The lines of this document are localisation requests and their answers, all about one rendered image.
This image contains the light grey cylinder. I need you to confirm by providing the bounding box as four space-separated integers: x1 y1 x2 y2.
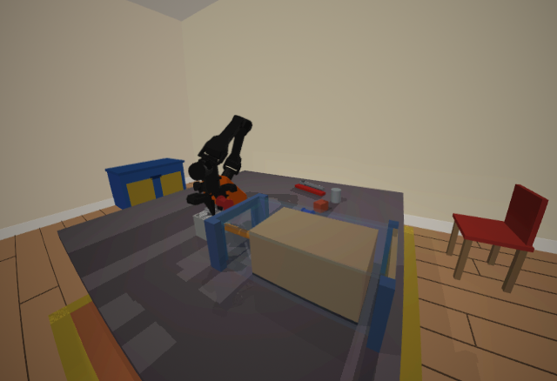
330 188 341 204

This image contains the grey crank handle with dark red knob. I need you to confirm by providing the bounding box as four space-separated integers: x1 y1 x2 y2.
205 196 233 216

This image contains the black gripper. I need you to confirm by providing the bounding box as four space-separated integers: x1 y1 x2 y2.
187 173 237 216

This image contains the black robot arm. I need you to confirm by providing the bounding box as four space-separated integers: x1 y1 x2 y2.
188 115 252 181

